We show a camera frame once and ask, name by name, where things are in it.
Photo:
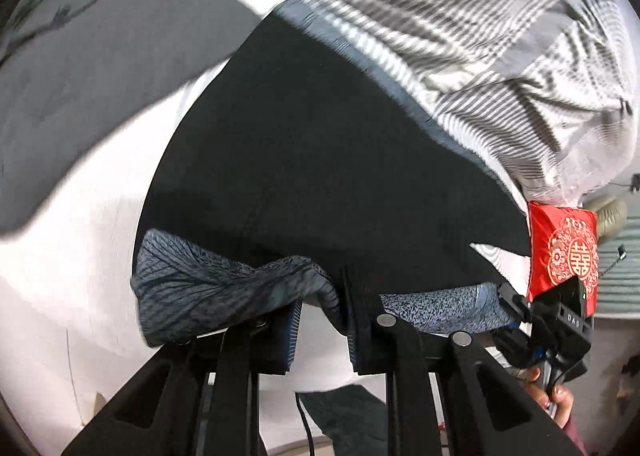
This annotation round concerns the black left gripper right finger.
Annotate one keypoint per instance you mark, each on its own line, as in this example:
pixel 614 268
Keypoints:
pixel 444 395

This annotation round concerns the red embroidered cushion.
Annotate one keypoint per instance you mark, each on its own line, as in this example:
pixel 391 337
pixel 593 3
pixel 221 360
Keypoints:
pixel 563 244

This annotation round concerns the black garment with blue trim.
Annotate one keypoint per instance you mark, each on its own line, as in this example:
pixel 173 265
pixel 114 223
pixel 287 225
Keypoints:
pixel 302 158

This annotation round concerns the right hand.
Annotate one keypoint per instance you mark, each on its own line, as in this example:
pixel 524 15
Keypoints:
pixel 560 399

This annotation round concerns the grey white striped bed sheet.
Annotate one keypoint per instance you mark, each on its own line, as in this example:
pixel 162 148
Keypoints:
pixel 547 91

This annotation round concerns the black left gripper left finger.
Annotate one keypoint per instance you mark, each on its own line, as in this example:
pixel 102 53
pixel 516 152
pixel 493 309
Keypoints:
pixel 199 397

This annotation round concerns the grey dark blanket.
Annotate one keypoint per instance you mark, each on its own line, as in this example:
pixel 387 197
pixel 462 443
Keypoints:
pixel 73 71

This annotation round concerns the grey rolled pillow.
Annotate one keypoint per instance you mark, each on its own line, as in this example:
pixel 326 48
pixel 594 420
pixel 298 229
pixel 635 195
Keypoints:
pixel 611 213

